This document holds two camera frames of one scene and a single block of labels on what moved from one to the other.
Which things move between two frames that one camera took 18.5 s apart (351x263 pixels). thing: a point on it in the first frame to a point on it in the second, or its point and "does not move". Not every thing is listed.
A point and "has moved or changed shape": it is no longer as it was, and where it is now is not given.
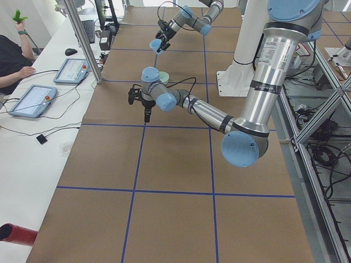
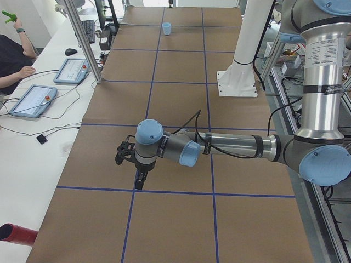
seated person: (15, 58) does not move
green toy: (17, 18) to (13, 16)
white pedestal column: (236, 81) does not move
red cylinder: (11, 233) does not move
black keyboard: (89, 27) does not move
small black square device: (41, 138) does not move
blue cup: (154, 44) has moved or changed shape
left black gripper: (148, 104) to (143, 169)
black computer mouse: (69, 51) does not move
